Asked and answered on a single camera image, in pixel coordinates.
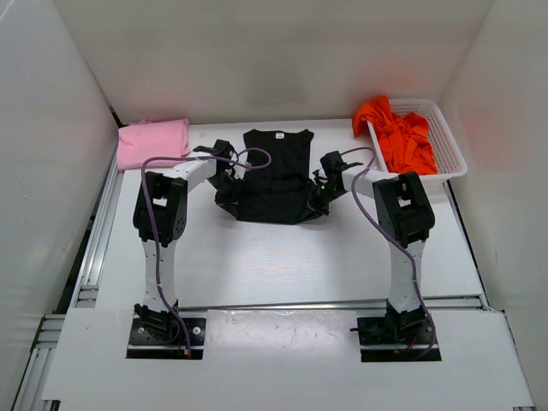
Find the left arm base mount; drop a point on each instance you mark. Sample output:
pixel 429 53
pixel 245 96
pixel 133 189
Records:
pixel 161 337

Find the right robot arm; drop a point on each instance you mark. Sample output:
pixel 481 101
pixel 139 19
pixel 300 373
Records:
pixel 398 208

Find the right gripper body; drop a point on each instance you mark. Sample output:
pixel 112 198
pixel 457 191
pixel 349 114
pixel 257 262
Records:
pixel 319 197

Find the aluminium frame rail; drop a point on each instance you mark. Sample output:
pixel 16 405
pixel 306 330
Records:
pixel 84 294

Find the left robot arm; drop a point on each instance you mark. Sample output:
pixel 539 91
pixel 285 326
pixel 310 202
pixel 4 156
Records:
pixel 160 217

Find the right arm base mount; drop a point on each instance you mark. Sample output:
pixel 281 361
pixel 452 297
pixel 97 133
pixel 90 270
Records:
pixel 378 344

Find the black t-shirt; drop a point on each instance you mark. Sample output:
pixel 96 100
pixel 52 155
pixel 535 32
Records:
pixel 279 193

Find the pink t-shirt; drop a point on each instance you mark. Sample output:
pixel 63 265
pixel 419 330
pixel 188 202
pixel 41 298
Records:
pixel 142 140

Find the orange t-shirt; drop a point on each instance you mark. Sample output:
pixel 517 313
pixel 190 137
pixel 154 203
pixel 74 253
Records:
pixel 403 140

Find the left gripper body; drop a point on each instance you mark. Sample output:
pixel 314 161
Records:
pixel 229 188

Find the white plastic basket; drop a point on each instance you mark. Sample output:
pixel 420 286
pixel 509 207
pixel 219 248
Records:
pixel 446 153

